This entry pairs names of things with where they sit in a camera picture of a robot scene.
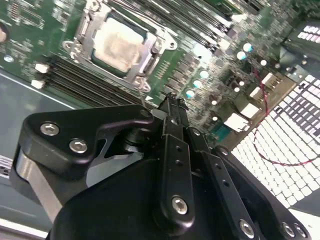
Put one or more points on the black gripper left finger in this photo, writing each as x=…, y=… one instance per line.
x=62, y=125

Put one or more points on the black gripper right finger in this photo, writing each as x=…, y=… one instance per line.
x=220, y=172

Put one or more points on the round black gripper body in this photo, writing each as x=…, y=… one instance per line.
x=112, y=212

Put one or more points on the silver-topped CPU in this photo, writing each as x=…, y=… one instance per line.
x=117, y=47

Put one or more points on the metal socket cover frame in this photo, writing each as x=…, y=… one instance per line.
x=143, y=60

